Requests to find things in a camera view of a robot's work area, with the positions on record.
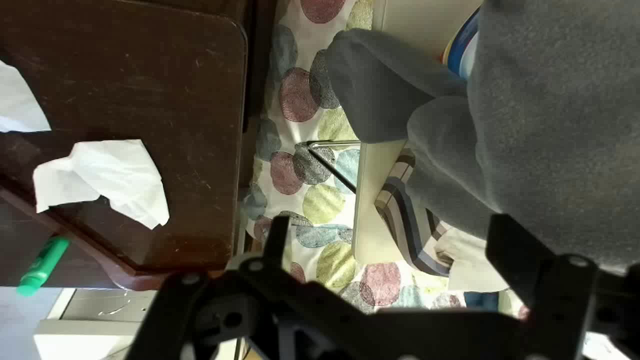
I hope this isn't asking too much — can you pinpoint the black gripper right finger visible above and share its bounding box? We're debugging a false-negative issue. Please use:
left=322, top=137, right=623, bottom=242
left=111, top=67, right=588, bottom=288
left=485, top=212, right=640, bottom=360

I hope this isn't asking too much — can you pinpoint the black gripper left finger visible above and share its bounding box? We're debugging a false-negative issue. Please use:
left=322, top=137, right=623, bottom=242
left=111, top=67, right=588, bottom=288
left=125, top=212, right=315, bottom=360

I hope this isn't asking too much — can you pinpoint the grey jersey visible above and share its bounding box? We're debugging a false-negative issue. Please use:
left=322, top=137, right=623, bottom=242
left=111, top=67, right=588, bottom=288
left=308, top=0, right=640, bottom=268

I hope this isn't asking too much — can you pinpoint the green marker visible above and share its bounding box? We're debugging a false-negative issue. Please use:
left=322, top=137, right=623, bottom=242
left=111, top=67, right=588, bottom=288
left=14, top=233, right=72, bottom=299

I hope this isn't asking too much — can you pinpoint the crumpled white tissue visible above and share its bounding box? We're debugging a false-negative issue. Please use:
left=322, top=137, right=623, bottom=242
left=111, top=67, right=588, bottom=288
left=0, top=57, right=54, bottom=134
left=31, top=137, right=172, bottom=231

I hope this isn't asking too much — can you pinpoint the striped cloth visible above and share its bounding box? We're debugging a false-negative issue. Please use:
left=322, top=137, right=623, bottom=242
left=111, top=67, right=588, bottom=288
left=374, top=148, right=455, bottom=277

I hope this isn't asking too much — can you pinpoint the spotted floral duvet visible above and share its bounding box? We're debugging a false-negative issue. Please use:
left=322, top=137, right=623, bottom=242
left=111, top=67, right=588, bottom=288
left=238, top=0, right=530, bottom=315

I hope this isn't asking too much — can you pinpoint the dark wooden table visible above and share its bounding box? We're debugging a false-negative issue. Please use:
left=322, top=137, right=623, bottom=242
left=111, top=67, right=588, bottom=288
left=0, top=0, right=277, bottom=291

